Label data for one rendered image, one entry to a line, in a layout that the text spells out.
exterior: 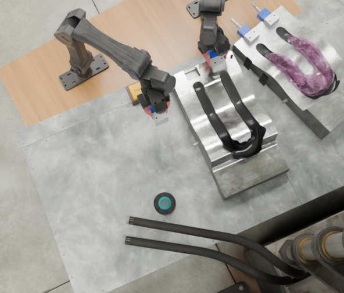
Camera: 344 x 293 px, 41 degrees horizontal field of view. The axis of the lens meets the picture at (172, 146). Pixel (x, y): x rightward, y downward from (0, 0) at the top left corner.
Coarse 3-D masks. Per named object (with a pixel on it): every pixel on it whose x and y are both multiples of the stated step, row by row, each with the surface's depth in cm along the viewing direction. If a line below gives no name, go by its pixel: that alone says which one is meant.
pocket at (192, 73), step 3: (192, 69) 177; (195, 69) 178; (186, 72) 177; (189, 72) 178; (192, 72) 178; (195, 72) 178; (198, 72) 176; (186, 75) 178; (189, 75) 178; (192, 75) 178; (195, 75) 178; (198, 75) 178; (189, 78) 178; (192, 78) 178
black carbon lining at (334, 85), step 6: (276, 30) 183; (282, 30) 183; (282, 36) 183; (288, 42) 180; (258, 48) 182; (264, 48) 182; (264, 54) 181; (336, 78) 175; (336, 84) 174; (330, 90) 175; (306, 96) 173; (318, 96) 174
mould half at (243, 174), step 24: (216, 72) 175; (240, 72) 175; (192, 96) 173; (216, 96) 173; (240, 96) 173; (192, 120) 171; (240, 120) 167; (264, 120) 165; (216, 144) 163; (264, 144) 170; (216, 168) 168; (240, 168) 169; (264, 168) 168; (288, 168) 168; (240, 192) 171
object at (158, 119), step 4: (152, 112) 165; (156, 116) 164; (160, 116) 164; (164, 116) 164; (156, 120) 163; (160, 120) 164; (164, 120) 166; (168, 120) 168; (156, 124) 166; (160, 124) 168
